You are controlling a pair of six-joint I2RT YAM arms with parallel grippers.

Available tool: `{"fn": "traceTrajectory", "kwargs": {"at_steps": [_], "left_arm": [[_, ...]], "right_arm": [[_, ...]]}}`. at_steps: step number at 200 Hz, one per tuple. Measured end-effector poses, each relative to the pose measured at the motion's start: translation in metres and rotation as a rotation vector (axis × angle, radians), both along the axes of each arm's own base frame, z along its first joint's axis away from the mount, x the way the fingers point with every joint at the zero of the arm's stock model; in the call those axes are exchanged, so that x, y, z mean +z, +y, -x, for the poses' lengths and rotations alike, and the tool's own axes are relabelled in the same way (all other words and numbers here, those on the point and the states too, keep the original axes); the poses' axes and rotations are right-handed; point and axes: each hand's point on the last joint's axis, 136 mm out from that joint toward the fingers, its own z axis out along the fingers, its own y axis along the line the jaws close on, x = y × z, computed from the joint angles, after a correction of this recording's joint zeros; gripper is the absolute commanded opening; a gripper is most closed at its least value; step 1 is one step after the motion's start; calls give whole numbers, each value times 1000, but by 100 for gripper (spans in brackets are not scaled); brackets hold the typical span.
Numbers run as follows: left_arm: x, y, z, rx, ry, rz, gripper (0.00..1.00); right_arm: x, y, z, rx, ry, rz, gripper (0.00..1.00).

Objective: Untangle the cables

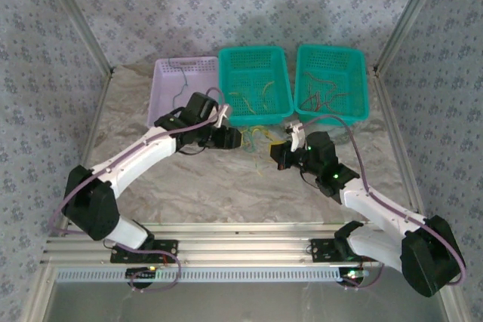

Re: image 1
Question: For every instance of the teal perforated plastic basket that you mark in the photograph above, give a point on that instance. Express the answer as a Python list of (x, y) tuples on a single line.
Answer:
[(328, 58), (249, 62)]

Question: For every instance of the small controller board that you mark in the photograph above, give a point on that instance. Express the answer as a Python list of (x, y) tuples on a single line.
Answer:
[(141, 272), (352, 273)]

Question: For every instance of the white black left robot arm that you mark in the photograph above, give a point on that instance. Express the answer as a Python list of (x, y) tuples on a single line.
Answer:
[(132, 160)]

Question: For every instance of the lavender perforated plastic basket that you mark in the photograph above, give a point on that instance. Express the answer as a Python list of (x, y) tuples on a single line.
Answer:
[(166, 80)]

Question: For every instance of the aluminium side rail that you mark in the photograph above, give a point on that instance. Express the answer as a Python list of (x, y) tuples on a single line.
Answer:
[(396, 129), (87, 148)]

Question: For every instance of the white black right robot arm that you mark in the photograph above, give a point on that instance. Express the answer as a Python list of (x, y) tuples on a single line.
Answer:
[(377, 205)]

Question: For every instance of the aluminium frame post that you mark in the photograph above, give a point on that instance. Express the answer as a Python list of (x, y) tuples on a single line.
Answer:
[(409, 16), (77, 16)]

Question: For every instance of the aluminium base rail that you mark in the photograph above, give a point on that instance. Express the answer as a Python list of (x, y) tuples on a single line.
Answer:
[(241, 243)]

